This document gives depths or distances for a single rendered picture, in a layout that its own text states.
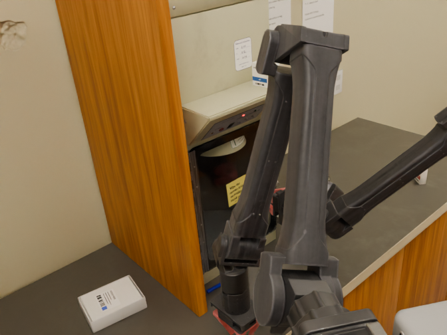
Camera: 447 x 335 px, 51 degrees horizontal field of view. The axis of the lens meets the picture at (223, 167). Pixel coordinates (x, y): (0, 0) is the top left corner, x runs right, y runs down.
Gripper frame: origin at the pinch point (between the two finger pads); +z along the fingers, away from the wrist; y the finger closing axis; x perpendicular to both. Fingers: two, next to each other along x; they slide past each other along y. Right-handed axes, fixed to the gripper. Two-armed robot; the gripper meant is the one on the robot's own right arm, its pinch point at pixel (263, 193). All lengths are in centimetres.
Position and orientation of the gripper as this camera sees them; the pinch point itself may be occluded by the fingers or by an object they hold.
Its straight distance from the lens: 134.3
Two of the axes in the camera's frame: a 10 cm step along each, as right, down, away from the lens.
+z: -6.7, -3.0, 6.8
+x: -7.4, 3.7, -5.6
